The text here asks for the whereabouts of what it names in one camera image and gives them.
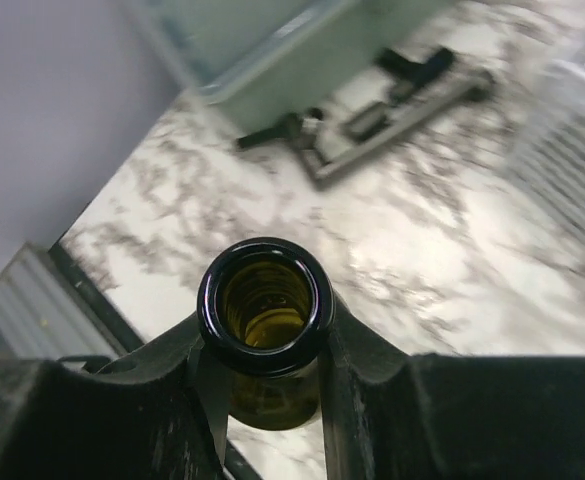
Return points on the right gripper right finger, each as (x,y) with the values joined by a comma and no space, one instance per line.
(357,372)

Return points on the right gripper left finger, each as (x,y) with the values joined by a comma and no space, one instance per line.
(167,403)

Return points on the metal corkscrew opener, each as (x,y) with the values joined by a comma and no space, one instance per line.
(327,155)

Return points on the green bottle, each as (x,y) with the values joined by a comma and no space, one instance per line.
(265,308)

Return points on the translucent green storage box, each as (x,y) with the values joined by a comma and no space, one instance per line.
(255,61)

